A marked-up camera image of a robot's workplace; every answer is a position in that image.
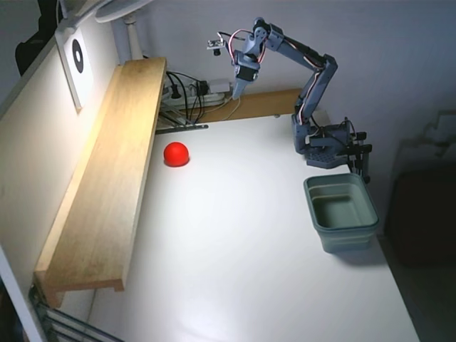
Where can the white furniture side panel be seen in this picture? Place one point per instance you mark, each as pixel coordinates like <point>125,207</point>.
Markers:
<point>35,160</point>

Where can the black power plug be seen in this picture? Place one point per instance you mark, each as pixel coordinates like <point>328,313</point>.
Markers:
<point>203,87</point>
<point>174,92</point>

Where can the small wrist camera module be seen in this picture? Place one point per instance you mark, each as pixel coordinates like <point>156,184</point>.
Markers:
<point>215,44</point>

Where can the long light wooden shelf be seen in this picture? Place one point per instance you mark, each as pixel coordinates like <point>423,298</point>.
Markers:
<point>107,178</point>

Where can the small white box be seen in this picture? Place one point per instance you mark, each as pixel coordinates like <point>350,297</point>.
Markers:
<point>322,117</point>

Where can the white wall fixture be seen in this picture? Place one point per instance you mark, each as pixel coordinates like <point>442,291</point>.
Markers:
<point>443,126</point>

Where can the white desk lamp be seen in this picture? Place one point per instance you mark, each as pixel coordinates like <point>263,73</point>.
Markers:
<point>121,9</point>

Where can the blue-grey robot arm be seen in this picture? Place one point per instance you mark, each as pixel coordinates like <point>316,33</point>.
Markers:
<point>299,50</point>

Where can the aluminium frame rail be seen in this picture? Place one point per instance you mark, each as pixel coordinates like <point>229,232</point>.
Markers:
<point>181,128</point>

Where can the wooden back board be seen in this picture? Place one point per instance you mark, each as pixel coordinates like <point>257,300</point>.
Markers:
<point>270,103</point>

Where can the white power strip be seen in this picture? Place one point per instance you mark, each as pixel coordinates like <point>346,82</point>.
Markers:
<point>213,97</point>

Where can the blue-grey gripper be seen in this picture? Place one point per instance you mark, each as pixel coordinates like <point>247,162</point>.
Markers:
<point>244,73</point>

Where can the black table clamp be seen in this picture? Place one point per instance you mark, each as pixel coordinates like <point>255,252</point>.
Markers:
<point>360,135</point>
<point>363,149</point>

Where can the grey collapsible container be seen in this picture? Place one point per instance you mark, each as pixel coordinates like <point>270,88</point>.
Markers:
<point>342,217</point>

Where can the red ball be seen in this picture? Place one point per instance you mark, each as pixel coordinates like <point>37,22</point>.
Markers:
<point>176,154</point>

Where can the white power adapter box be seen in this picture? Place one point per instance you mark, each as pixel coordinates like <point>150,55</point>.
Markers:
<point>218,85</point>

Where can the metal shelf support frame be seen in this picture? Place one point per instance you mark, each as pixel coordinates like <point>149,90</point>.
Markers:
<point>64,320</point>

